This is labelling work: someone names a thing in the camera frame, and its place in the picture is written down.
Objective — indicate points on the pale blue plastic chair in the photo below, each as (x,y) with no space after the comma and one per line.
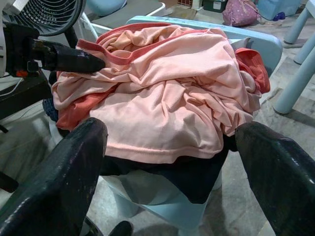
(261,41)

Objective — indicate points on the red grid patterned panel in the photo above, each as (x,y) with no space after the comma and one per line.
(185,2)

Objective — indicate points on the white frame grey chair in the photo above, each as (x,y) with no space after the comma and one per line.
(128,14)

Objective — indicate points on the purple fabric bag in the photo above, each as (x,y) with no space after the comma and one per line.
(240,13)

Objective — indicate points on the small black box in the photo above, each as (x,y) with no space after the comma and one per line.
(214,5)

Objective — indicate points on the black garment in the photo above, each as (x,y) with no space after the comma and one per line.
(187,182)

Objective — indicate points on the blue plastic storage bin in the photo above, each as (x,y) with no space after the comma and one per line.
(283,6)

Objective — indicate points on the black standing fan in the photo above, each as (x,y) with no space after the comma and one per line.
(44,17)

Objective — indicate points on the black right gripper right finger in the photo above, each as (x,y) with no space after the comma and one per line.
(283,191)

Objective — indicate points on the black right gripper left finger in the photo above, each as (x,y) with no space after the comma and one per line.
(54,186)

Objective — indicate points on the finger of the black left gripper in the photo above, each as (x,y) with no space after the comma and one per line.
(73,61)

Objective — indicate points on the coral orange garment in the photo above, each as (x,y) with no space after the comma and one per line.
(256,68)

